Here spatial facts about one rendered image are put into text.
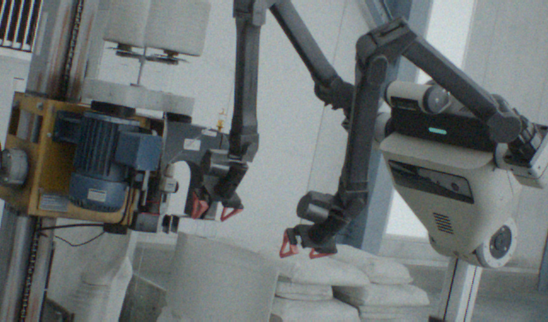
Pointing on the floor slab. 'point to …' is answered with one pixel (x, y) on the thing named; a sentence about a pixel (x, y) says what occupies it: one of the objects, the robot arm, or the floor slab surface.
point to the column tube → (10, 273)
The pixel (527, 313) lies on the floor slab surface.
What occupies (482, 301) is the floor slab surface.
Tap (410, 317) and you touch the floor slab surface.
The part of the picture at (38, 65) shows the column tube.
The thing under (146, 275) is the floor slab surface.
